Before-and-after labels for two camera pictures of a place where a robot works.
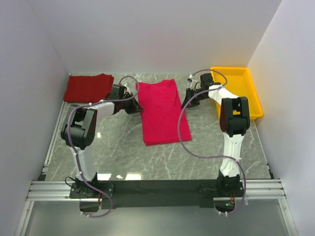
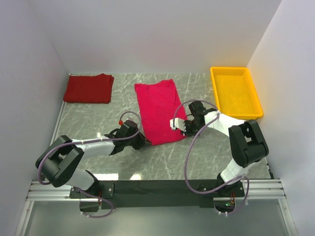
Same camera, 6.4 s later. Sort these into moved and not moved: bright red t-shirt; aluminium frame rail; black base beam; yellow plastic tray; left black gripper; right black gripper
Moved: left black gripper; right black gripper
Not moved: black base beam; yellow plastic tray; aluminium frame rail; bright red t-shirt
